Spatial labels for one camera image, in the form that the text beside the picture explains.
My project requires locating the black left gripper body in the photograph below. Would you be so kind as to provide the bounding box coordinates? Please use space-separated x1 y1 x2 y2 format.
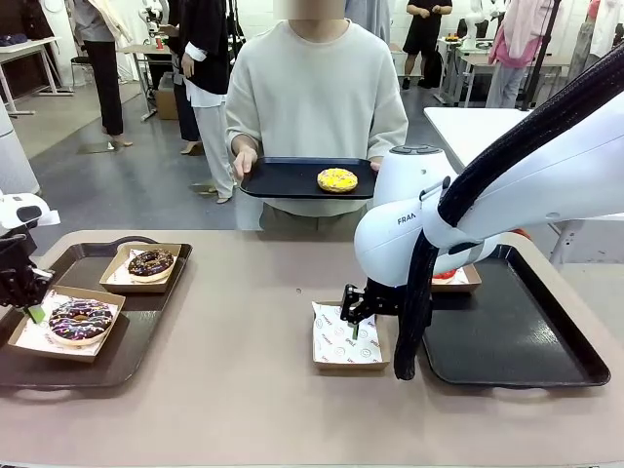
0 233 40 309

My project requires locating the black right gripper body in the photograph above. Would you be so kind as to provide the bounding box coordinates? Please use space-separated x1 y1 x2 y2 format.
363 277 409 317

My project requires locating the kraft paper food box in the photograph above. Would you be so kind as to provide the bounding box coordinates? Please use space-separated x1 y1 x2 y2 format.
6 287 127 366
430 264 483 294
98 242 182 294
310 300 392 374

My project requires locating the chocolate sprinkled donut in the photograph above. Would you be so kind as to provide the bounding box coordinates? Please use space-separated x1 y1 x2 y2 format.
127 248 176 284
48 297 117 347

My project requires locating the yellow sprinkled donut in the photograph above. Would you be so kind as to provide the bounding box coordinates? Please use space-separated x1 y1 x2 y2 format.
316 167 361 195

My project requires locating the black serving tray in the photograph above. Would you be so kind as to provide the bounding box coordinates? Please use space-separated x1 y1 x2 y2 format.
237 155 379 201

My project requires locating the person's right forearm beige sleeve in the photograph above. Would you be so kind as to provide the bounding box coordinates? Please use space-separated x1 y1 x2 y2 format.
225 104 262 153

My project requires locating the person's left forearm beige sleeve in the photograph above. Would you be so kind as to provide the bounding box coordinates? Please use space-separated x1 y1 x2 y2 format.
365 104 410 165

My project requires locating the dark brown plastic tray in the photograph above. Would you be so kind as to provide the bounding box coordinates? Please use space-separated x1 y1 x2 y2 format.
0 236 194 391

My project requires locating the dark grey plastic tray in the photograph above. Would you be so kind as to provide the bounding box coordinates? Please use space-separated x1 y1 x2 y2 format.
421 243 612 390

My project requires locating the person's right hand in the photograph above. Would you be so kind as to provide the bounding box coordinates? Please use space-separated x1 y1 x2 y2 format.
232 148 258 182

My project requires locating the white floor appliance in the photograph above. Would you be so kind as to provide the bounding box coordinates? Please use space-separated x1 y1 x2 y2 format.
0 99 41 197

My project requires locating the person in black trousers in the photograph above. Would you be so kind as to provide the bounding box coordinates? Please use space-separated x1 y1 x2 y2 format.
72 0 134 148

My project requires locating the person in beige sweater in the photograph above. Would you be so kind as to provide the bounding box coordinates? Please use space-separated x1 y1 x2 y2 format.
224 0 410 230

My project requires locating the cardboard box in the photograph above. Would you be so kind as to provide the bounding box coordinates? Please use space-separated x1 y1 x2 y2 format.
154 86 180 121

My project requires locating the person in beige wide trousers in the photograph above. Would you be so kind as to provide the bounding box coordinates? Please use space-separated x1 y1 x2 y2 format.
167 0 239 206

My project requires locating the small white side table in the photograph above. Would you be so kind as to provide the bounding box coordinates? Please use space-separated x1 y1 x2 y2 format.
0 38 63 118

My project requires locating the wooden desk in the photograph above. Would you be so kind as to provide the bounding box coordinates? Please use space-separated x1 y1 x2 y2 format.
118 42 175 123

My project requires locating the white background desk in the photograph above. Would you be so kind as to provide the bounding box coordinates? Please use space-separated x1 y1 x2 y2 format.
435 37 493 107

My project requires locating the person in black shorts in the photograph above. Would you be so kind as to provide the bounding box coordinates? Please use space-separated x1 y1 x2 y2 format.
402 0 453 90

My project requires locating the person in grey cardigan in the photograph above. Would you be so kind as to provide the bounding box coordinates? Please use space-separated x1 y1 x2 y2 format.
343 0 392 46

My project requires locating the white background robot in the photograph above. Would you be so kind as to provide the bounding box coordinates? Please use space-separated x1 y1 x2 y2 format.
139 0 171 39

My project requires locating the black stand pole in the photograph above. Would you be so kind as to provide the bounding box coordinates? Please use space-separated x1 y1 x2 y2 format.
519 0 562 112

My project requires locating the person in pink shirt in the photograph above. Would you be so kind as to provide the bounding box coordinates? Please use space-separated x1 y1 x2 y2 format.
487 0 555 109

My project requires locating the white humanoid robot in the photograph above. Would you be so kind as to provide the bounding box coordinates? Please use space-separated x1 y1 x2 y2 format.
462 0 489 40

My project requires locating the person in patterned trousers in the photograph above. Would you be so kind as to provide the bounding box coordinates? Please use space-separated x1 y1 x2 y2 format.
567 0 624 84

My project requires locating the black braided cable sleeve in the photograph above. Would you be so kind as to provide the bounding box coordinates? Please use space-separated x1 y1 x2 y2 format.
393 46 624 382

